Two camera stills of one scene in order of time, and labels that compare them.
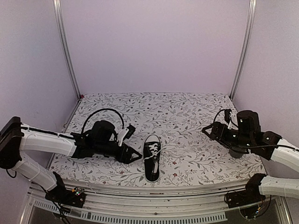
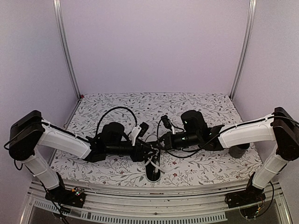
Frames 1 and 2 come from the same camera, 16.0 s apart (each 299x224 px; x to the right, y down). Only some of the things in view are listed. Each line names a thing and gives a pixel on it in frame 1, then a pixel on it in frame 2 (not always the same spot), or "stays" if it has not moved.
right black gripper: (214, 135) -> (168, 142)
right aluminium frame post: (247, 47) stays
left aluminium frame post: (59, 19) stays
